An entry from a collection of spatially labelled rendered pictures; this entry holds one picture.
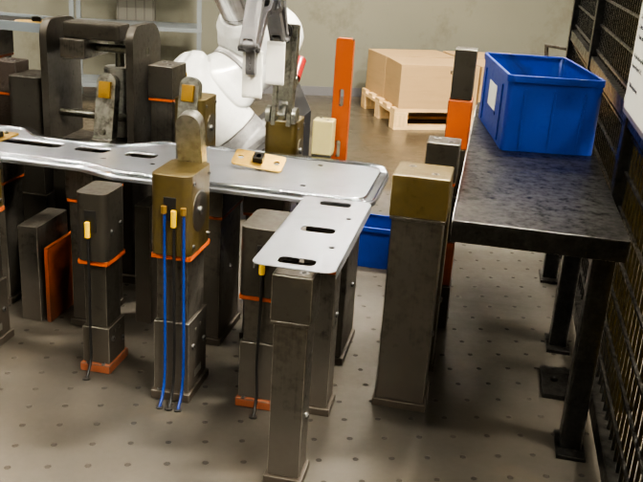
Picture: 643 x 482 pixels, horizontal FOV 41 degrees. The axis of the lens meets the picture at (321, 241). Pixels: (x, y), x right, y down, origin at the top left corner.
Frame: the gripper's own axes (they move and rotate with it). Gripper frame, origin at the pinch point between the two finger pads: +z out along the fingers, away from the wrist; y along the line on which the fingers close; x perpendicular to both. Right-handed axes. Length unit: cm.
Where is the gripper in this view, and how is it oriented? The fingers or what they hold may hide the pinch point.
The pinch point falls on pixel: (263, 83)
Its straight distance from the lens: 137.0
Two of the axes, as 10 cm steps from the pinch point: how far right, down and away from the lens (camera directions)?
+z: -0.6, 9.4, 3.3
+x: 9.8, 1.2, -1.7
